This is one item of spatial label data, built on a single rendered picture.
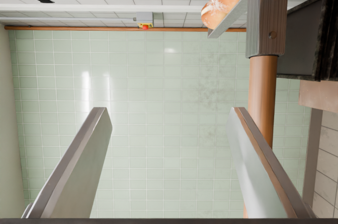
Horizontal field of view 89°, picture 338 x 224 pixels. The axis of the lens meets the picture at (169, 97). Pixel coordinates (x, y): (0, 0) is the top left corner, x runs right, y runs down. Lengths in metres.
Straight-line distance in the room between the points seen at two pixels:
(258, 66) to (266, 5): 0.07
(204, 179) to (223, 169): 0.19
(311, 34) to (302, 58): 0.08
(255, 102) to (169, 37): 1.29
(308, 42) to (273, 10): 0.60
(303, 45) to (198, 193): 1.41
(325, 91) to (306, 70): 0.29
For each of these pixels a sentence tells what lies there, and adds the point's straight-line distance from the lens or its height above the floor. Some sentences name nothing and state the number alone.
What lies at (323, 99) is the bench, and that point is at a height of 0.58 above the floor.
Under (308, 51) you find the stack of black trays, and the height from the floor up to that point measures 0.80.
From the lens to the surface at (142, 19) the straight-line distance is 1.16.
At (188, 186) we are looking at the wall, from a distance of 1.74.
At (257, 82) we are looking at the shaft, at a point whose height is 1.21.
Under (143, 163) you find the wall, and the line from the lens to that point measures 1.64.
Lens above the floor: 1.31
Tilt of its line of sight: level
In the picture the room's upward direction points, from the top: 90 degrees counter-clockwise
